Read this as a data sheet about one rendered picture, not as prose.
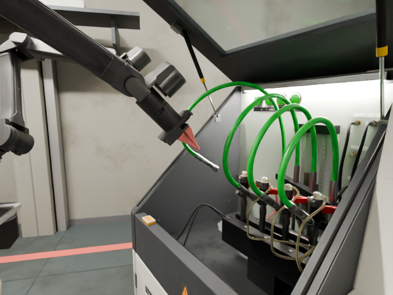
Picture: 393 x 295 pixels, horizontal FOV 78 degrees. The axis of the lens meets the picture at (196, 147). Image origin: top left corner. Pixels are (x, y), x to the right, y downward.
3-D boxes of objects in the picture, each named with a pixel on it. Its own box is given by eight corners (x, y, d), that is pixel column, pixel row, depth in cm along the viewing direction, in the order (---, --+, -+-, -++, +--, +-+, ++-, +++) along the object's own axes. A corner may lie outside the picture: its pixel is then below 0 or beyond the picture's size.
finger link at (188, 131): (209, 144, 64) (184, 119, 60) (190, 165, 63) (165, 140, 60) (199, 141, 70) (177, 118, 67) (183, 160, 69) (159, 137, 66)
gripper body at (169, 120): (195, 115, 61) (175, 93, 59) (167, 145, 60) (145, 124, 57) (187, 114, 67) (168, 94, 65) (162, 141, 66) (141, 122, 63)
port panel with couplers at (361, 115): (337, 199, 79) (346, 102, 75) (342, 198, 81) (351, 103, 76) (385, 213, 69) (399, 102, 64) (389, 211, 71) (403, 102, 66)
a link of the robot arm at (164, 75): (113, 74, 58) (121, 85, 51) (148, 39, 57) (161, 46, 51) (147, 106, 66) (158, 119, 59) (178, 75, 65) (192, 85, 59)
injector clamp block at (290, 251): (221, 259, 85) (221, 217, 82) (241, 249, 90) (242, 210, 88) (316, 331, 57) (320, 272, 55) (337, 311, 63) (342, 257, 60)
